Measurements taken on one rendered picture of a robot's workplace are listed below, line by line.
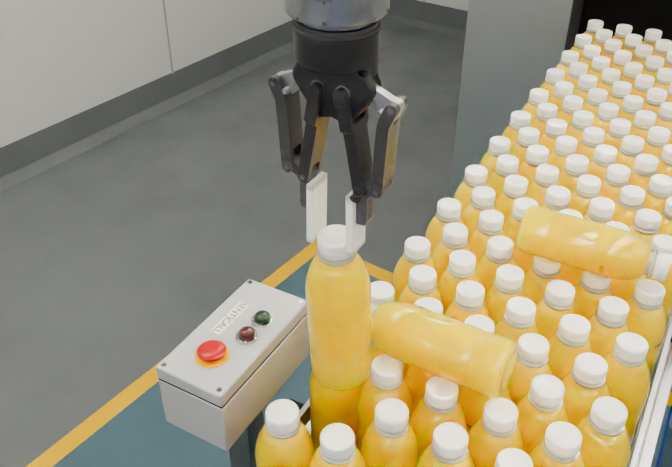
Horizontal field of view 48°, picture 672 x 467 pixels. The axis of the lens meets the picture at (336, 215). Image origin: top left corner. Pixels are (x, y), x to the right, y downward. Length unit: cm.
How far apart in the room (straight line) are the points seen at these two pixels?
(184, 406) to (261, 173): 258
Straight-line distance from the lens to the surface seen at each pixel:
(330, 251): 75
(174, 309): 275
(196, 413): 97
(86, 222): 330
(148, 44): 408
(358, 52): 63
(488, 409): 90
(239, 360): 95
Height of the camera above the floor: 176
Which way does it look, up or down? 34 degrees down
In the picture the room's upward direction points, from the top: straight up
